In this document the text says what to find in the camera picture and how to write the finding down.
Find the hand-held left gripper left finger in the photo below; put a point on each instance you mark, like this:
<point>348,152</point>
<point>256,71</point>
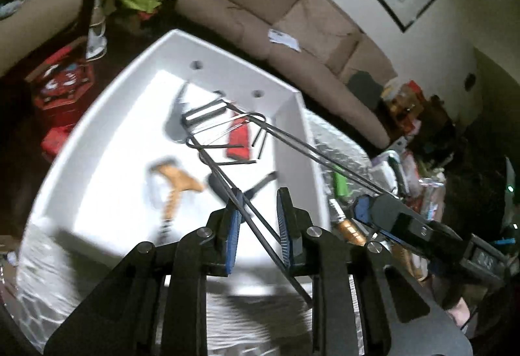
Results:
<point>232,236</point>

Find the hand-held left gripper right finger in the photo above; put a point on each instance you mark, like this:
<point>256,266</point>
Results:
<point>285,232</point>

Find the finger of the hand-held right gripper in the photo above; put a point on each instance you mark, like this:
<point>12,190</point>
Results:
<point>361,212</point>
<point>396,212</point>

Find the black kitchen scissors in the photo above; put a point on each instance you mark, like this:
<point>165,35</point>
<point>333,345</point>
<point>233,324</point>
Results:
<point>252,189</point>

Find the white container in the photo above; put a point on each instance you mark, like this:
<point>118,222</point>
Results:
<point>122,136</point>

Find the grey patterned blanket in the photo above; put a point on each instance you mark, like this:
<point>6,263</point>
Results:
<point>260,323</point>

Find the dark grey cushion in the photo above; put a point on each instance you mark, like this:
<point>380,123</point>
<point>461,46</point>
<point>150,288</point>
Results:
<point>365,90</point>

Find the white papers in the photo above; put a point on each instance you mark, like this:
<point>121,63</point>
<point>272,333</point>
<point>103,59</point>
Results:
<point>284,39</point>

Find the brown sofa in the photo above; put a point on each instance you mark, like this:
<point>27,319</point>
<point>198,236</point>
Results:
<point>284,2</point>

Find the red hexagonal box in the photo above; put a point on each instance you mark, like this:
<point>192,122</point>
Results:
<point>65,84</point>

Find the brown sofa armrest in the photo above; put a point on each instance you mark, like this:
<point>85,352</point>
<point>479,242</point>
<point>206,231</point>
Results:
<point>40,23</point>

